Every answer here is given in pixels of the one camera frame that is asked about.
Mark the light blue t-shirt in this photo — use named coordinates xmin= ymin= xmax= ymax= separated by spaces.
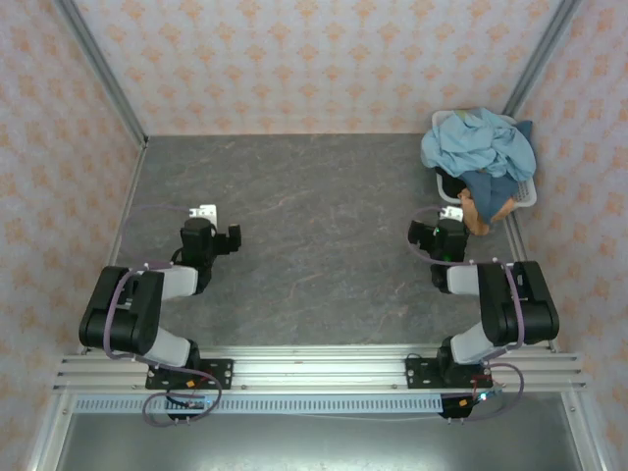
xmin=420 ymin=107 xmax=537 ymax=183

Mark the orange t-shirt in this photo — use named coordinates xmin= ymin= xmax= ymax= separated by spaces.
xmin=457 ymin=188 xmax=493 ymax=237

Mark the black t-shirt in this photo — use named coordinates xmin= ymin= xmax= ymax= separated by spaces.
xmin=434 ymin=166 xmax=467 ymax=198

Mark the dark blue t-shirt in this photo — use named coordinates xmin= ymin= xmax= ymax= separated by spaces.
xmin=460 ymin=120 xmax=536 ymax=225

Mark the white plastic laundry basket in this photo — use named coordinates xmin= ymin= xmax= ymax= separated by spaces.
xmin=431 ymin=110 xmax=539 ymax=218

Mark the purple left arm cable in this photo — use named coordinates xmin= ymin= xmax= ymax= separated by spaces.
xmin=101 ymin=204 xmax=225 ymax=429

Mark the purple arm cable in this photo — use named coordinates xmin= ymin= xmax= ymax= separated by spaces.
xmin=408 ymin=204 xmax=527 ymax=422
xmin=101 ymin=204 xmax=225 ymax=429

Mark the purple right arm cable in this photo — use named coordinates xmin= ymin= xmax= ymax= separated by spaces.
xmin=408 ymin=204 xmax=527 ymax=422

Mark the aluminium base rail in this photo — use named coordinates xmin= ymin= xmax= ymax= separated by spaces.
xmin=52 ymin=342 xmax=588 ymax=394

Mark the aluminium frame post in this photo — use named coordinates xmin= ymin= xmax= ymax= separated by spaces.
xmin=52 ymin=0 xmax=149 ymax=149
xmin=501 ymin=0 xmax=584 ymax=117

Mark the slotted grey cable duct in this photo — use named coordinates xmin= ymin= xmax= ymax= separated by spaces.
xmin=73 ymin=393 xmax=444 ymax=416

